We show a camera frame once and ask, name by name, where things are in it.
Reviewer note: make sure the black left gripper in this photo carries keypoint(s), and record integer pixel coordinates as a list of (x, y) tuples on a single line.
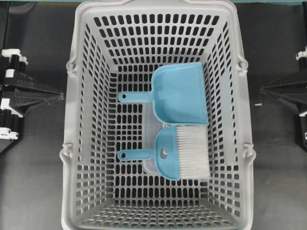
[(17, 93)]

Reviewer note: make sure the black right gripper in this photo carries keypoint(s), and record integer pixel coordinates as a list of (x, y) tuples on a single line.
[(294, 84)]

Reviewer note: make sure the grey plastic shopping basket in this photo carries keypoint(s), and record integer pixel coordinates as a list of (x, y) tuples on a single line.
[(116, 46)]

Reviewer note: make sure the blue white hand brush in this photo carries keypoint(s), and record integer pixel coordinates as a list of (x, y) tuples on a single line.
[(179, 153)]

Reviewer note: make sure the blue plastic dustpan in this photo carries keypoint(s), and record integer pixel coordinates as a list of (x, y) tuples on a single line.
[(177, 94)]

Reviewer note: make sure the clear plastic container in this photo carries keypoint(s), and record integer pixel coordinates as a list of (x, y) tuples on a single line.
[(150, 128)]

